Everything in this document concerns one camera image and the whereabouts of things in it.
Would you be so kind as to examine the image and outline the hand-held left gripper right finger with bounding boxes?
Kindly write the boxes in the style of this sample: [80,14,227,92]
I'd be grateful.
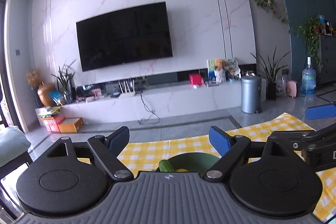
[209,126,289,179]

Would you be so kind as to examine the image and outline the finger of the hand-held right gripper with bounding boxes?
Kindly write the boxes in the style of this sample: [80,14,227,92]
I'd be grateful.
[305,103,336,121]
[268,126,336,152]

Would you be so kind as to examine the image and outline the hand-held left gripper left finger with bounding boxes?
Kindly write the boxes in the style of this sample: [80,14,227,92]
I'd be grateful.
[46,126,134,180]

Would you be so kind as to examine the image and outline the green colander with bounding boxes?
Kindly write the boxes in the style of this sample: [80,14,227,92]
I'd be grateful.
[156,152,221,173]

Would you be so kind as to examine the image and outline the green cucumber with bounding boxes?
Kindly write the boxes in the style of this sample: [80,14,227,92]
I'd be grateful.
[158,159,176,173]

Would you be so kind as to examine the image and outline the blue water jug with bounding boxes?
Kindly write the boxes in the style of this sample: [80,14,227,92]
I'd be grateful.
[301,57,317,95]

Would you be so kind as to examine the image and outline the yellow checked tablecloth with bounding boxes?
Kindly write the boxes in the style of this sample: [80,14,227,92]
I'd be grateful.
[76,112,336,224]

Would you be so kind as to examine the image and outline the white router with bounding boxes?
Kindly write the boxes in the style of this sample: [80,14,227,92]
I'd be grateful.
[118,78,137,98]

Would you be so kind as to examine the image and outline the orange cardboard box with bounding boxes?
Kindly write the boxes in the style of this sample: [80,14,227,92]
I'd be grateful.
[57,118,84,133]

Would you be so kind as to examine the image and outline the dark grey dresser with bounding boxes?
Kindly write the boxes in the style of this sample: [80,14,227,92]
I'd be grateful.
[316,34,336,86]

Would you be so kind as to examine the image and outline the white marble television console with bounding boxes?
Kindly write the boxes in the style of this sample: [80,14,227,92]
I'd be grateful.
[35,79,243,125]

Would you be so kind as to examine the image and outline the grey pedal trash can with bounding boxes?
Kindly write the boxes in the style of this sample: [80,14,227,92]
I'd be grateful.
[241,76,263,114]

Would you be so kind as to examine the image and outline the potted plant in black pot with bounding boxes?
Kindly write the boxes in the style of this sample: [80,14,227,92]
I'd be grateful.
[251,47,290,101]

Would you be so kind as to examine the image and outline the red box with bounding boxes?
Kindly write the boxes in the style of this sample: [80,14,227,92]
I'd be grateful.
[189,73,204,86]

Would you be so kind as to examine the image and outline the stack of red boxes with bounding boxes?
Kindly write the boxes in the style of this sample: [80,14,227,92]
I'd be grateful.
[41,115,65,133]

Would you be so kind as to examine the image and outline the teddy bear in basket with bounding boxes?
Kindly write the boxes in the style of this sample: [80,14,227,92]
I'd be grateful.
[213,59,228,83]

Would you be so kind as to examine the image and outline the blue picture book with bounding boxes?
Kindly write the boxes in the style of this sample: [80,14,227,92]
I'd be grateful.
[207,59,218,81]

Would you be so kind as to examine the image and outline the stack of papers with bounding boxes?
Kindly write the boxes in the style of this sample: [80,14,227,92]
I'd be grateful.
[38,106,63,117]

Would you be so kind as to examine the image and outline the blue snack bag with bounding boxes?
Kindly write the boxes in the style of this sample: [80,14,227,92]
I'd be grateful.
[50,91,65,106]

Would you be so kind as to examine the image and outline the trailing ivy plant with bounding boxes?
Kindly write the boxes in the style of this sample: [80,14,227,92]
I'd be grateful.
[297,15,324,67]

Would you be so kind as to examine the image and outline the round paper fan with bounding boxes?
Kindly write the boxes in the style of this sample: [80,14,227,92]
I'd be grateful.
[227,57,241,75]

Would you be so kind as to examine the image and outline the green plant in glass vase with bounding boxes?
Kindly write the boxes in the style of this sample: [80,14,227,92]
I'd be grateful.
[51,60,77,104]

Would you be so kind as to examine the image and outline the gold vase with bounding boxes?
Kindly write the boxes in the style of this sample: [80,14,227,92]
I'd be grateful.
[37,82,57,107]

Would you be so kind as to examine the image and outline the dark wooden chair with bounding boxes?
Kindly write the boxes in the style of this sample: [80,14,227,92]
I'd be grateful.
[0,152,34,219]

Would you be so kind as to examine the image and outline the dried golden flowers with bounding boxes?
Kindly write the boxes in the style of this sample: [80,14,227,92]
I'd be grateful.
[26,69,43,88]

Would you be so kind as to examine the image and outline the green cushion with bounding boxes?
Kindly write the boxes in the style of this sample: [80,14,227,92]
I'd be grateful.
[0,126,31,168]

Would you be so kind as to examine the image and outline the black cable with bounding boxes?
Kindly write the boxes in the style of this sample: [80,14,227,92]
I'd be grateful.
[138,93,160,125]

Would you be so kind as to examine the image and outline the black wall television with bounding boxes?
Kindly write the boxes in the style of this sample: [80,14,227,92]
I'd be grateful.
[76,2,174,72]

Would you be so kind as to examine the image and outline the hanging wall ivy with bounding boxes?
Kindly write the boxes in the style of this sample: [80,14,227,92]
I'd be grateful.
[254,0,291,30]

